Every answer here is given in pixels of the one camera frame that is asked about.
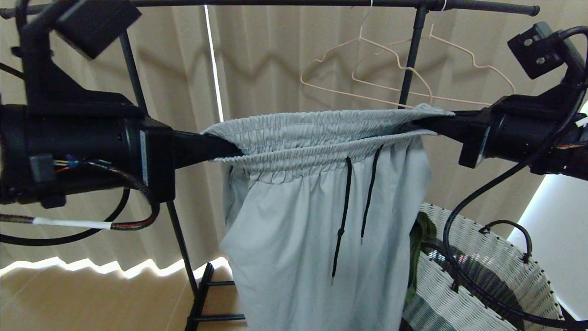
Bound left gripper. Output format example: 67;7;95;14
0;103;176;205

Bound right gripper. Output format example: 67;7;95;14
458;94;584;168

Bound pink clothes hanger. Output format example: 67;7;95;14
353;0;516;106
301;0;433;108

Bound green garment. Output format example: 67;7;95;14
407;211;438;302

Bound pale grey shorts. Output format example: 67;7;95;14
202;103;455;331

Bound black clothes rack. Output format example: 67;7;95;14
0;0;540;331

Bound white laundry basket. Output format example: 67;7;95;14
402;202;565;331

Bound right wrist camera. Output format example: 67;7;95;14
508;22;586;99

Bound black cable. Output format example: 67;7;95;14
0;188;131;246
443;25;588;329

